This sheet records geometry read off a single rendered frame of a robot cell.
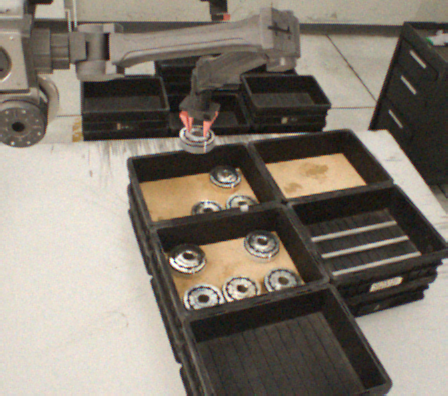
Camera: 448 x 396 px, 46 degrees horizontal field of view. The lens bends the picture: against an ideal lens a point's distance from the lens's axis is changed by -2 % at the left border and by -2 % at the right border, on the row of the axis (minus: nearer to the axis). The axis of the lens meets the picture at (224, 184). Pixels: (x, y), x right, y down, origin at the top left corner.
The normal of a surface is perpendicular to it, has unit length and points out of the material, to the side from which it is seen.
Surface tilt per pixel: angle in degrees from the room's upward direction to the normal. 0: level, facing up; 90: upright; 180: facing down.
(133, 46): 55
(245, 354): 0
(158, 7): 90
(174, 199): 0
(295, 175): 0
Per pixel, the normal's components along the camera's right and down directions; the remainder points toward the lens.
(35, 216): 0.11, -0.75
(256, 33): -0.26, 0.04
